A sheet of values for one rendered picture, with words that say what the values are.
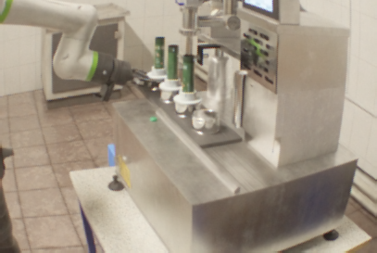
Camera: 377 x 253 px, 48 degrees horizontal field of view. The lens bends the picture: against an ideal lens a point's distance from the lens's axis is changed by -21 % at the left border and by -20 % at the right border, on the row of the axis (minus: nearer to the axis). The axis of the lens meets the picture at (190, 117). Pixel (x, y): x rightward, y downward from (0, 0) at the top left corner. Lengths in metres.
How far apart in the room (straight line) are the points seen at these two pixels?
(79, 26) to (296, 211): 0.79
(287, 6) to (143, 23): 4.05
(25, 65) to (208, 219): 3.96
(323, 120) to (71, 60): 0.72
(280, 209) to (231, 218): 0.13
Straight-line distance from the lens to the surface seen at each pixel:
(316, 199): 1.19
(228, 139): 1.23
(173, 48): 1.40
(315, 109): 1.14
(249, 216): 1.08
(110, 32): 4.20
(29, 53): 4.80
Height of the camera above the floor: 1.55
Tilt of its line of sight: 22 degrees down
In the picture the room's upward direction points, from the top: 2 degrees clockwise
